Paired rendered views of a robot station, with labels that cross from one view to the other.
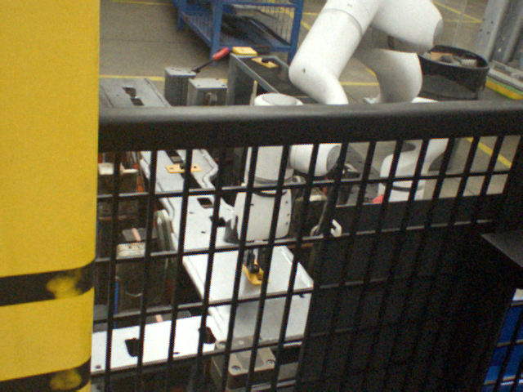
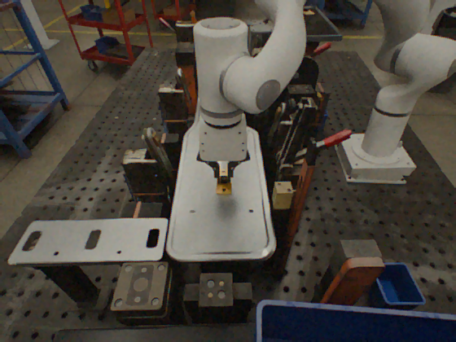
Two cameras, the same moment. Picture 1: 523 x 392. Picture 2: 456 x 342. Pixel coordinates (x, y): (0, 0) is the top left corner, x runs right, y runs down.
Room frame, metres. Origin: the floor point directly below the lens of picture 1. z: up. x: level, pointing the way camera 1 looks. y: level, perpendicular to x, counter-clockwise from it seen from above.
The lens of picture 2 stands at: (0.69, -0.22, 1.47)
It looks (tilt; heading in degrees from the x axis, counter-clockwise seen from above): 45 degrees down; 25
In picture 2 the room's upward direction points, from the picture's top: straight up
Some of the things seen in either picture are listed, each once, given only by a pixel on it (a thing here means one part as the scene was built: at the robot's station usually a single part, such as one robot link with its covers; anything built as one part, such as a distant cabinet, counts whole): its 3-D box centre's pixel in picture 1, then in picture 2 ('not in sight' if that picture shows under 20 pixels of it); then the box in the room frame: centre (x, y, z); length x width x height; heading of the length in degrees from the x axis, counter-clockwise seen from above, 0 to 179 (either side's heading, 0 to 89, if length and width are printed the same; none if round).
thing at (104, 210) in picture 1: (114, 232); (178, 129); (1.39, 0.32, 0.87); 0.12 x 0.09 x 0.35; 116
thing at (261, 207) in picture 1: (263, 208); (222, 135); (1.10, -0.01, 1.14); 0.10 x 0.07 x 0.11; 116
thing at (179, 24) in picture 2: not in sight; (189, 59); (1.96, 0.62, 0.88); 0.15 x 0.11 x 0.36; 116
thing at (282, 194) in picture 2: not in sight; (274, 235); (1.08, -0.16, 0.88); 0.04 x 0.04 x 0.36; 26
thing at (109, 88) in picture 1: (177, 167); (221, 89); (1.53, 0.21, 1.00); 1.38 x 0.22 x 0.02; 26
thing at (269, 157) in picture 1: (276, 135); (222, 67); (1.09, -0.02, 1.28); 0.09 x 0.08 x 0.13; 64
